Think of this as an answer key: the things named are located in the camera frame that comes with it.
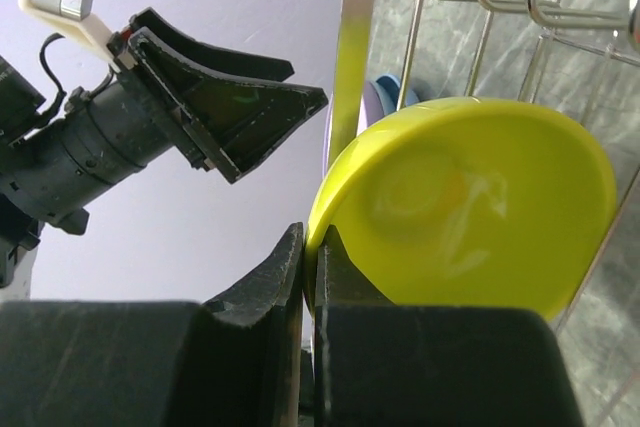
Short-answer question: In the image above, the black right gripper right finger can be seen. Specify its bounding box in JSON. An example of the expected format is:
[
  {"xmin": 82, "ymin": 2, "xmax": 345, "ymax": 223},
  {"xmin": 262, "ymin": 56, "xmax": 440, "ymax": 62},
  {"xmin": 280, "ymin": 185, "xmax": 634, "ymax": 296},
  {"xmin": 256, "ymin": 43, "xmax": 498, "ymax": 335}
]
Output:
[{"xmin": 314, "ymin": 228, "xmax": 583, "ymax": 426}]

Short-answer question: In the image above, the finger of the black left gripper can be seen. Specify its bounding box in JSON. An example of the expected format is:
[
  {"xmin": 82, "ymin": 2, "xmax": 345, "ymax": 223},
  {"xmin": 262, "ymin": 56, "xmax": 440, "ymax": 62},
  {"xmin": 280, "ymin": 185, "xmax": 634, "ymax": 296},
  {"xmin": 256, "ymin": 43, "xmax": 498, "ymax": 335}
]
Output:
[
  {"xmin": 128, "ymin": 30, "xmax": 326, "ymax": 184},
  {"xmin": 128, "ymin": 8, "xmax": 294, "ymax": 97}
]

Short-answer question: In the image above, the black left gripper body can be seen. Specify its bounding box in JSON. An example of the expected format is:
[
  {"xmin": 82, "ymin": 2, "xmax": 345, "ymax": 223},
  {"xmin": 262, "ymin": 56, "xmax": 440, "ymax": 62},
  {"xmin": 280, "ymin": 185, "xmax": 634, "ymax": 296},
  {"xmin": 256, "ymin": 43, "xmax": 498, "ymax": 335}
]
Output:
[{"xmin": 9, "ymin": 31, "xmax": 204, "ymax": 235}]

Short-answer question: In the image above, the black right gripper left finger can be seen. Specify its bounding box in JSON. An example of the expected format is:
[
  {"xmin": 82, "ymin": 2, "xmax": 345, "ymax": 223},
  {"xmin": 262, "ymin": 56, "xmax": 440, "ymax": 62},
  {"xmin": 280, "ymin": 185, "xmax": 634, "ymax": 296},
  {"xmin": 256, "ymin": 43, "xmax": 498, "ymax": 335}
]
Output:
[{"xmin": 1, "ymin": 223, "xmax": 304, "ymax": 426}]

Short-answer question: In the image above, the lavender plate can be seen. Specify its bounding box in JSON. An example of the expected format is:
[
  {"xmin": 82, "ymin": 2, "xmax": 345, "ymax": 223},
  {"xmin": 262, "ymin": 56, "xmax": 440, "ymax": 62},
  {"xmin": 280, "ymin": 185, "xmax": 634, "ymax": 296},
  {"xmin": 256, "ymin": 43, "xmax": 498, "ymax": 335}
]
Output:
[{"xmin": 322, "ymin": 80, "xmax": 384, "ymax": 176}]

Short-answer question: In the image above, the blue plate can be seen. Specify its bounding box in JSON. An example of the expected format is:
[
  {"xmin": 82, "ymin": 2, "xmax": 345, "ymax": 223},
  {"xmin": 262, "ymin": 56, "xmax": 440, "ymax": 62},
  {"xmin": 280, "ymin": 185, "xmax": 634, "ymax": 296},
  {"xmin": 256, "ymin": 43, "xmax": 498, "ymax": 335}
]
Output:
[{"xmin": 375, "ymin": 74, "xmax": 421, "ymax": 115}]

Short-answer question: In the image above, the yellow-green bowl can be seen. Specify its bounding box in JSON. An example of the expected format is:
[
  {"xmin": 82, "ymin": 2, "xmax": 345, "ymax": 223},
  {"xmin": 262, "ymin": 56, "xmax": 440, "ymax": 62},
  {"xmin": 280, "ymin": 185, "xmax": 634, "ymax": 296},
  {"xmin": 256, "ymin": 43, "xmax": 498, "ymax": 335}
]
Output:
[{"xmin": 303, "ymin": 97, "xmax": 617, "ymax": 321}]

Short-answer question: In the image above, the wire dish rack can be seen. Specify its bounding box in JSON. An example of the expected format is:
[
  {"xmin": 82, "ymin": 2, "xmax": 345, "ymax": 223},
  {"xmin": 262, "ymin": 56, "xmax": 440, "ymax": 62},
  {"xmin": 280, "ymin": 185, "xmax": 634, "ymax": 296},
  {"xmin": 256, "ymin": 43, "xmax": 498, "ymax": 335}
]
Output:
[{"xmin": 327, "ymin": 0, "xmax": 640, "ymax": 338}]

